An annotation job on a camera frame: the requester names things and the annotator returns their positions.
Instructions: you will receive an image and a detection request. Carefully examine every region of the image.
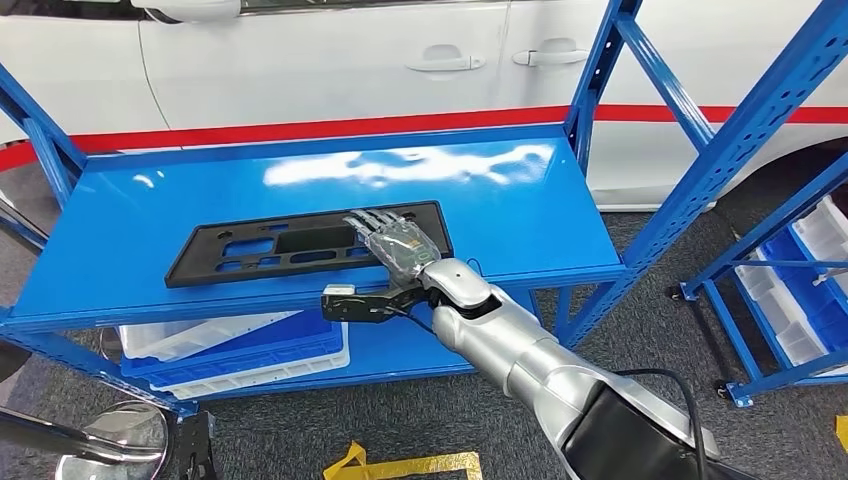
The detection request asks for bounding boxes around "white translucent plastic tray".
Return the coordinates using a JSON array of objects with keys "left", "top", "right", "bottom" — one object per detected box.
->
[{"left": 119, "top": 309, "right": 303, "bottom": 364}]

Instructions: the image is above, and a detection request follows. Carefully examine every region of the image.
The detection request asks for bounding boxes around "blue metal shelf unit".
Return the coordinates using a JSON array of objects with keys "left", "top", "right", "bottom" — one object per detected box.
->
[{"left": 0, "top": 0, "right": 848, "bottom": 420}]

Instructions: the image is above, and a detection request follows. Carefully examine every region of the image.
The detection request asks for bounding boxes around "white divided rack crate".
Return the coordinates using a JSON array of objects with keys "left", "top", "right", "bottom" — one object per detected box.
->
[
  {"left": 733, "top": 248, "right": 848, "bottom": 379},
  {"left": 791, "top": 195, "right": 848, "bottom": 280}
]

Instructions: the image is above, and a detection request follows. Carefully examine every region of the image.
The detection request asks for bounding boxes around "blue metal storage rack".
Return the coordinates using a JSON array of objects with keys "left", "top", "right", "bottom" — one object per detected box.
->
[{"left": 678, "top": 152, "right": 848, "bottom": 409}]

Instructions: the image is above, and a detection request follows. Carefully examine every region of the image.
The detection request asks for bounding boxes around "yellow floor tape with curl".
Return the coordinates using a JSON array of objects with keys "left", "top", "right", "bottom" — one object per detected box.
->
[{"left": 322, "top": 441, "right": 484, "bottom": 480}]

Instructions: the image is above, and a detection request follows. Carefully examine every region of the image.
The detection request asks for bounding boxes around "black plastic plate part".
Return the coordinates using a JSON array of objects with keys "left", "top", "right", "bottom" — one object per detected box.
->
[{"left": 164, "top": 200, "right": 456, "bottom": 289}]

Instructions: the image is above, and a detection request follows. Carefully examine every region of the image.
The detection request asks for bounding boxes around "white car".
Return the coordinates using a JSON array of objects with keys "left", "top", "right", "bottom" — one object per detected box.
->
[{"left": 0, "top": 0, "right": 848, "bottom": 213}]

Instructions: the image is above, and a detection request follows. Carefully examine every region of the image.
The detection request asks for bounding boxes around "black round floor disc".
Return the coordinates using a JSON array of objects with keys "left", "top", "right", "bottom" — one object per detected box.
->
[{"left": 0, "top": 339, "right": 33, "bottom": 386}]

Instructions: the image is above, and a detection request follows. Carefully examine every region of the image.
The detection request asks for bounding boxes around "red barrier belt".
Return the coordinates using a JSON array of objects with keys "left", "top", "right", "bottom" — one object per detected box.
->
[{"left": 0, "top": 102, "right": 848, "bottom": 172}]

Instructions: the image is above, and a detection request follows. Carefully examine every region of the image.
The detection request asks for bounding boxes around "black left wrist camera bracket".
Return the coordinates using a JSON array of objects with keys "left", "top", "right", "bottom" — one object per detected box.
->
[{"left": 173, "top": 410, "right": 219, "bottom": 480}]

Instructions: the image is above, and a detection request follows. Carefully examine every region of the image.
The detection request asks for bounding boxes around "chrome stanchion post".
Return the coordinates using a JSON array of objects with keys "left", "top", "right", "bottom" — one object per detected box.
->
[{"left": 0, "top": 399, "right": 172, "bottom": 480}]

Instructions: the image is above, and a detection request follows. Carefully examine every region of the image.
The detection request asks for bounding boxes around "blue plastic crate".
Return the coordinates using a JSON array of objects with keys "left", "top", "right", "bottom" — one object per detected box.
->
[{"left": 122, "top": 309, "right": 347, "bottom": 392}]

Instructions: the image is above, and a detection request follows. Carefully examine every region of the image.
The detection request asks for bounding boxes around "blue rack crate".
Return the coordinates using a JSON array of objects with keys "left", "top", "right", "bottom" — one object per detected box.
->
[{"left": 758, "top": 225, "right": 848, "bottom": 352}]

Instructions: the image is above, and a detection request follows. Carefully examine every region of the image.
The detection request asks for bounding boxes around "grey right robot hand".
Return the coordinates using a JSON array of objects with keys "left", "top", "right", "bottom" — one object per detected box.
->
[{"left": 343, "top": 208, "right": 444, "bottom": 287}]

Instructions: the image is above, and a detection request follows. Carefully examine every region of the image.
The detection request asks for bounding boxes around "black-topped stanchion post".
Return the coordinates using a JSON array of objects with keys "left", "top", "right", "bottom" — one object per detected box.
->
[{"left": 0, "top": 192, "right": 126, "bottom": 364}]

